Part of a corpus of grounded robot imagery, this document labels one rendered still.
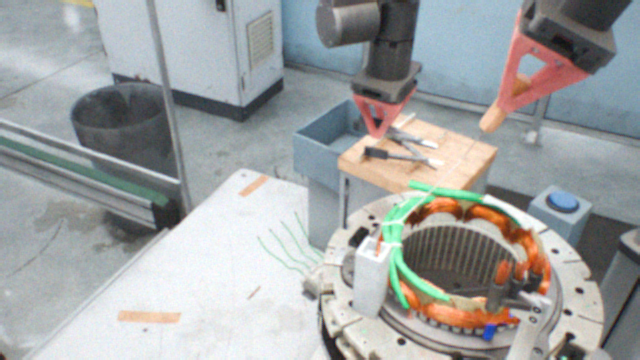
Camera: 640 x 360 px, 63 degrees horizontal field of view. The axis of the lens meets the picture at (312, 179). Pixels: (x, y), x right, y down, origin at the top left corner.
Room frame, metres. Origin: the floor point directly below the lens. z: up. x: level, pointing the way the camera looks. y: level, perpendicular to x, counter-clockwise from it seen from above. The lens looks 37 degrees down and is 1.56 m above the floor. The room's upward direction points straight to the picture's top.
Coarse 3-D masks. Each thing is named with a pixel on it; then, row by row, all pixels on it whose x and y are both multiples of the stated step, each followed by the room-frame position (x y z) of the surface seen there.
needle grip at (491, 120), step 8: (520, 80) 0.42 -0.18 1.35; (528, 80) 0.42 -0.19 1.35; (520, 88) 0.42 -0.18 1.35; (528, 88) 0.42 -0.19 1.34; (512, 96) 0.42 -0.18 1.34; (496, 104) 0.42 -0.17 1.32; (488, 112) 0.43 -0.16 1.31; (496, 112) 0.42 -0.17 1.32; (504, 112) 0.42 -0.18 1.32; (480, 120) 0.43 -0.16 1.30; (488, 120) 0.42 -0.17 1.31; (496, 120) 0.42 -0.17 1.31; (488, 128) 0.42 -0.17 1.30; (496, 128) 0.42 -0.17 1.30
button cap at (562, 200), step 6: (558, 192) 0.64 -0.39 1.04; (564, 192) 0.64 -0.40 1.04; (552, 198) 0.63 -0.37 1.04; (558, 198) 0.63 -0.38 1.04; (564, 198) 0.63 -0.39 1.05; (570, 198) 0.63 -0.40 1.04; (552, 204) 0.62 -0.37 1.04; (558, 204) 0.62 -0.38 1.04; (564, 204) 0.62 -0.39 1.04; (570, 204) 0.62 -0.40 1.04
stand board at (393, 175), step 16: (416, 128) 0.80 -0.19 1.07; (432, 128) 0.80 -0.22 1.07; (368, 144) 0.75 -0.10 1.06; (384, 144) 0.75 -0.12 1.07; (448, 144) 0.75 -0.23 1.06; (464, 144) 0.75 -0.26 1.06; (480, 144) 0.75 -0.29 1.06; (352, 160) 0.70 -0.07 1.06; (368, 160) 0.70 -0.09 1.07; (384, 160) 0.70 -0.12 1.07; (400, 160) 0.70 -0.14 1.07; (448, 160) 0.70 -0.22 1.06; (464, 160) 0.70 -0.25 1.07; (480, 160) 0.70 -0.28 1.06; (368, 176) 0.68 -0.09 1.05; (384, 176) 0.66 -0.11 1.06; (400, 176) 0.66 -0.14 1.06; (416, 176) 0.66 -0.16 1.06; (432, 176) 0.66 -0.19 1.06; (448, 176) 0.66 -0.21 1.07; (464, 176) 0.66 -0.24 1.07; (400, 192) 0.64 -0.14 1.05
